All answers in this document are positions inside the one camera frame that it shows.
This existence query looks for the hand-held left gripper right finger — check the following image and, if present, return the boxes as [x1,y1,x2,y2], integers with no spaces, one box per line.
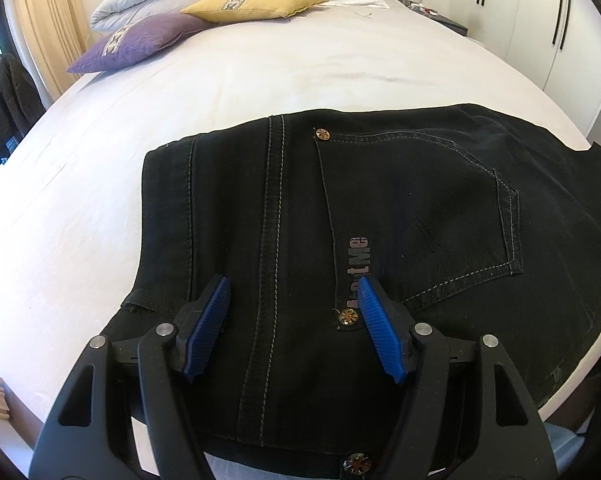
[357,276,575,480]

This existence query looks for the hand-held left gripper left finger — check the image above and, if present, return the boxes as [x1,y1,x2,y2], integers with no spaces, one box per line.
[28,274,231,480]

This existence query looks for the black denim pants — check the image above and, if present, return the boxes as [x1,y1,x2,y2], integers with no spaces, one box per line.
[100,102,601,480]

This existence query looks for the bed with white sheet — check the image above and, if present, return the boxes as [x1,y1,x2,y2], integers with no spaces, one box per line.
[0,0,601,441]

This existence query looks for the purple cushion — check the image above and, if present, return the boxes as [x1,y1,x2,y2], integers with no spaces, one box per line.
[66,12,216,75]

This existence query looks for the dark jacket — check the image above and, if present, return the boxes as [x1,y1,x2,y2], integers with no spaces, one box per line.
[0,52,46,168]

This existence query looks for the grey nightstand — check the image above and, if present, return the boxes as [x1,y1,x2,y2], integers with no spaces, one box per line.
[408,2,469,36]

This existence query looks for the yellow cushion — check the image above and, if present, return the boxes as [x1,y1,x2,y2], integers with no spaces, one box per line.
[180,0,331,23]

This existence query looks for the beige curtain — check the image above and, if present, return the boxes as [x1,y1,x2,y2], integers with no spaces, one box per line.
[3,0,101,106]

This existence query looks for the white wardrobe with black handles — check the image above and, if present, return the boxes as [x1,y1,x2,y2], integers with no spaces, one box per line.
[401,0,601,136]

